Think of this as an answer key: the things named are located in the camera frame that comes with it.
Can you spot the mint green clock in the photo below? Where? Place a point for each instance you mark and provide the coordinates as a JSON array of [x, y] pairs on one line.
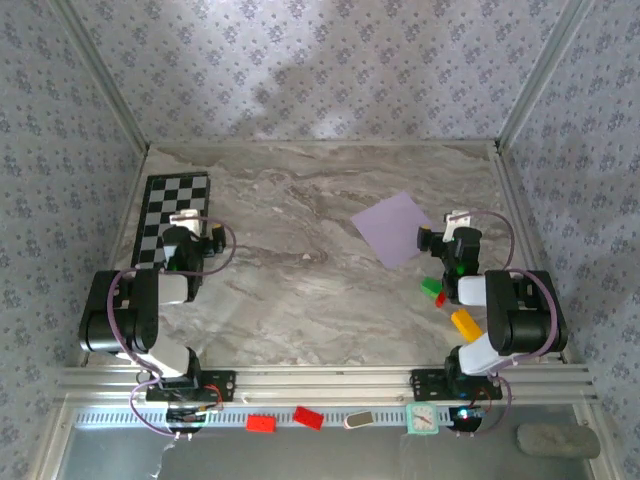
[[421, 419]]

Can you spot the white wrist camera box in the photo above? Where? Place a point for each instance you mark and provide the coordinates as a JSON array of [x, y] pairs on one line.
[[451, 227], [185, 218]]

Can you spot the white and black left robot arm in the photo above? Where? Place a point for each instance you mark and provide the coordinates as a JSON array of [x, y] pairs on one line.
[[125, 320]]

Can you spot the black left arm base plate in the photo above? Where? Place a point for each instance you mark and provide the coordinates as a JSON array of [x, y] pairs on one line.
[[220, 386]]

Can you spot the purple paper sheet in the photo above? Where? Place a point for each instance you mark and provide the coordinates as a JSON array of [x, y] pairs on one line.
[[387, 225]]

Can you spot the silver oval object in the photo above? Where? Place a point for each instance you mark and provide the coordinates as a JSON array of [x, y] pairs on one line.
[[358, 419]]

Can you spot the aluminium mounting rail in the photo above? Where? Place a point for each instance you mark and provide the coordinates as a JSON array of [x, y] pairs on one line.
[[325, 385]]

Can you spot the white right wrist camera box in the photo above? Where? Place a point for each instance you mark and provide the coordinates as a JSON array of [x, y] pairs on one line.
[[451, 227]]

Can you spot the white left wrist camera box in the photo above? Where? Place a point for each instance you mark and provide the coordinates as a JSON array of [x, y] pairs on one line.
[[185, 218]]

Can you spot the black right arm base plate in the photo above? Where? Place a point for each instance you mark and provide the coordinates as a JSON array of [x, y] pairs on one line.
[[427, 384]]

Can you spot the black and grey checkerboard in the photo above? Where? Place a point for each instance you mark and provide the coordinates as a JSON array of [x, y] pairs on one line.
[[175, 200]]

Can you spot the perforated metal strip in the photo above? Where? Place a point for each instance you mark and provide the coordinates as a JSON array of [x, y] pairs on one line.
[[380, 416]]

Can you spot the clear tape strip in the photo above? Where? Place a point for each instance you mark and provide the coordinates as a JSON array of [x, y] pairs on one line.
[[162, 457]]

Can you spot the aluminium frame post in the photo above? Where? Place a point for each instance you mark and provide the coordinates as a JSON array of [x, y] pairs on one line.
[[103, 75], [542, 75]]

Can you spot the small red toy block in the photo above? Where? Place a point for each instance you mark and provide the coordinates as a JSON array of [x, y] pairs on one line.
[[440, 300]]

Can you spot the grey stone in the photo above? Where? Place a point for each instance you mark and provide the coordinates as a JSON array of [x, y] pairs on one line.
[[557, 441]]

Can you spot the red toy brick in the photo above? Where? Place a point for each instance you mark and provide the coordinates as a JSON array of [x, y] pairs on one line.
[[308, 418], [261, 424]]

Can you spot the green toy block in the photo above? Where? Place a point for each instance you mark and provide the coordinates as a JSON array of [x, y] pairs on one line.
[[431, 287]]

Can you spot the yellow toy block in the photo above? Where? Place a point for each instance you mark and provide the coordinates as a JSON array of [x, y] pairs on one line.
[[466, 325]]

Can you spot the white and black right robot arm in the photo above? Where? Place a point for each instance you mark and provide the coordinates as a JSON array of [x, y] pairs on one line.
[[525, 320]]

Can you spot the aluminium side rail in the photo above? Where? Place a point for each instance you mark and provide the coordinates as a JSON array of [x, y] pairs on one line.
[[129, 200], [515, 200]]

